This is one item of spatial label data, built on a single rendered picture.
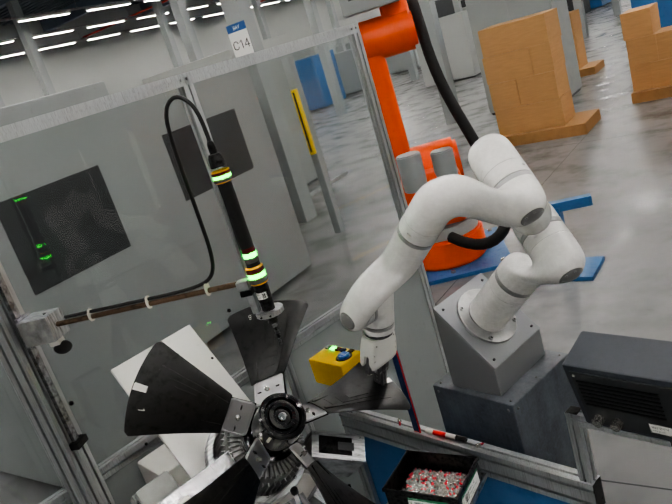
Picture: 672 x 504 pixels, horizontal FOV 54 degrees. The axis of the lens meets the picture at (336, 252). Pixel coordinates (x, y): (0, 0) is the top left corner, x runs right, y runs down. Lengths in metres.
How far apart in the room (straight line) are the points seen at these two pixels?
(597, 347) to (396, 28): 4.12
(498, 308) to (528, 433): 0.38
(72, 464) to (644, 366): 1.49
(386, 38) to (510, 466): 3.99
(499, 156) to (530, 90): 7.97
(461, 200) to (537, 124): 8.10
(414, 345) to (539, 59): 6.66
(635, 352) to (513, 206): 0.39
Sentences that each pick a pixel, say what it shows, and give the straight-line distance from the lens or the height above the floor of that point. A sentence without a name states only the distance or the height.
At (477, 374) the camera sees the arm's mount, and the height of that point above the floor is 0.99.
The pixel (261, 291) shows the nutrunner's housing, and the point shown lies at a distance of 1.58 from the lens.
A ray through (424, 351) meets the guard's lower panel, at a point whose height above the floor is 0.56.
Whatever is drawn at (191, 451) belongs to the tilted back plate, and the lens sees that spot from 1.85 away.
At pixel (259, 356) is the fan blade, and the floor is 1.30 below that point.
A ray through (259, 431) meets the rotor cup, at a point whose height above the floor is 1.21.
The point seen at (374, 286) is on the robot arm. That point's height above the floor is 1.46.
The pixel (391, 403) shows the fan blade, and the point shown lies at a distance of 1.75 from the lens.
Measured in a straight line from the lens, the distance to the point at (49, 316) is 1.87.
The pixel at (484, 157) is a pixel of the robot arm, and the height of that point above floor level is 1.69.
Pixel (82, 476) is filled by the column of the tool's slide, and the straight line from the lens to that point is 2.09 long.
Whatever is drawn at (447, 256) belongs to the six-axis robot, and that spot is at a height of 0.16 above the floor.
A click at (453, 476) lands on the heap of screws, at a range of 1.91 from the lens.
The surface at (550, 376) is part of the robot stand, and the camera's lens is 2.09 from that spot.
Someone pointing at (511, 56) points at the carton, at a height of 1.17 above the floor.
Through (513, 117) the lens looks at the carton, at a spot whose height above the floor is 0.37.
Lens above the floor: 2.00
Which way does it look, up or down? 17 degrees down
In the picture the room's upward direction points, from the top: 17 degrees counter-clockwise
